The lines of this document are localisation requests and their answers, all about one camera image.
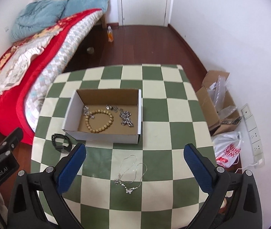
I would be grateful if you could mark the white door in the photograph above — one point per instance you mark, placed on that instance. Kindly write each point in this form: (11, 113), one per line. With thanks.
(144, 12)

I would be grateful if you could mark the white red plastic bag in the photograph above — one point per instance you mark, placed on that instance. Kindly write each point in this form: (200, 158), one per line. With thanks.
(227, 147)

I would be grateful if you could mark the silver jewelry cluster left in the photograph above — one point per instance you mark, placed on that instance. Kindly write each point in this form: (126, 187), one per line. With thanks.
(87, 112)

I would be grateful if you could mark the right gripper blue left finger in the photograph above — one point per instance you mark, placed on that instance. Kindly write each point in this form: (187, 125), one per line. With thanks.
(68, 167)

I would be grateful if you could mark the white cardboard jewelry box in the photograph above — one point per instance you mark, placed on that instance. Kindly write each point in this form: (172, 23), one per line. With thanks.
(107, 126)

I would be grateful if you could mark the orange drink bottle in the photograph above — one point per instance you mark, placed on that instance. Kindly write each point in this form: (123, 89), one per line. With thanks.
(110, 34)

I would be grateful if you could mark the green white checkered tablecloth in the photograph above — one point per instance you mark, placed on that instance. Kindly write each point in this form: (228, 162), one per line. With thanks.
(143, 185)

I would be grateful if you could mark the brown cardboard box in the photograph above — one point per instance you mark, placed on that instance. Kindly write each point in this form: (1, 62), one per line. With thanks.
(218, 107)

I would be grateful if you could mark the small round floor object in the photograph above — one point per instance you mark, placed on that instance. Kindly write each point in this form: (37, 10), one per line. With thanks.
(90, 50)

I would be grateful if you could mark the silver jewelry small piece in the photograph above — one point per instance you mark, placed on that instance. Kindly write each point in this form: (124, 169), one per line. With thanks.
(114, 108)

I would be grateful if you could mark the black wristband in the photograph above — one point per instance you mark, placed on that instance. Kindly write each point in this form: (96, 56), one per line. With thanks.
(61, 143)

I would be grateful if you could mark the white wall socket strip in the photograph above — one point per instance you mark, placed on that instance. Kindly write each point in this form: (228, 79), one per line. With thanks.
(254, 137)

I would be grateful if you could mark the red bed cover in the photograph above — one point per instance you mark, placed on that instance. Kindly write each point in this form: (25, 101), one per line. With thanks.
(21, 65)

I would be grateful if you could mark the blue quilt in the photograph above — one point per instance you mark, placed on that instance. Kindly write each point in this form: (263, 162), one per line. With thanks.
(42, 14)

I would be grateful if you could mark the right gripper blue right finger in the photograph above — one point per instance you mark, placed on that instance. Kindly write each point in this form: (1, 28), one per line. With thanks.
(201, 167)

